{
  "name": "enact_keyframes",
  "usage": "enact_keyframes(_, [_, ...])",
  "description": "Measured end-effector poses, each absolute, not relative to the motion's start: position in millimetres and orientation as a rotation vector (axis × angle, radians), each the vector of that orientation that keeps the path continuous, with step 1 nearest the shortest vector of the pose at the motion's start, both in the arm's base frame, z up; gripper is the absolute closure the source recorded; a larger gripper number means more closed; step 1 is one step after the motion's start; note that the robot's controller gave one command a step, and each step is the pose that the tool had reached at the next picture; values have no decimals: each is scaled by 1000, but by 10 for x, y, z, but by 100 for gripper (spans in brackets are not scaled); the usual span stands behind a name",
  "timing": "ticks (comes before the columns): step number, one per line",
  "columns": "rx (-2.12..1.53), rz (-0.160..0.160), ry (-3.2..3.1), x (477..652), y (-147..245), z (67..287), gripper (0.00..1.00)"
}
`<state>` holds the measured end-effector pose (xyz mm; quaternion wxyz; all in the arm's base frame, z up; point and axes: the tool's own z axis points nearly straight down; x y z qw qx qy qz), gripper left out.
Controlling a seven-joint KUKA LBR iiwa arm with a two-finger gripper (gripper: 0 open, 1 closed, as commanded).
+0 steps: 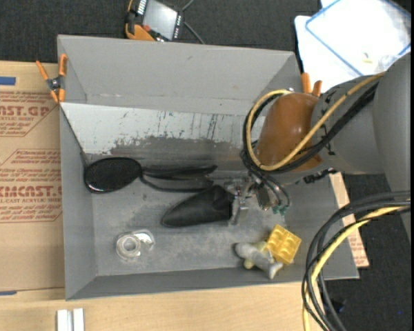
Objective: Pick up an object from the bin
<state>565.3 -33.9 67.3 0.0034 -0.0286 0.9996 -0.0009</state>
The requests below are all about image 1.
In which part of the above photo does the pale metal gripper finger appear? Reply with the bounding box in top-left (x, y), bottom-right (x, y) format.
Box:
top-left (223, 181), bottom-right (250, 196)
top-left (228, 197), bottom-right (250, 225)

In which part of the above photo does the black pointed shoe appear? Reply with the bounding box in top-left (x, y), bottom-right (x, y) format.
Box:
top-left (160, 184), bottom-right (236, 228)

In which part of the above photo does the yellow toy brick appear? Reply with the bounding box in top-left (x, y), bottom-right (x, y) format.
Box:
top-left (264, 223), bottom-right (302, 265)

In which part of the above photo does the grey and yellow toy animal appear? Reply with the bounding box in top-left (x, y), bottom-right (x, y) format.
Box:
top-left (234, 241), bottom-right (284, 280)

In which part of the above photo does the grey metal bin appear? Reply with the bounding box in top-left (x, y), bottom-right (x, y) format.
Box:
top-left (57, 34), bottom-right (361, 301)

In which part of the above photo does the brown cardboard board red print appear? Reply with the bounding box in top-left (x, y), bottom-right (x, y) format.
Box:
top-left (0, 59), bottom-right (371, 297)

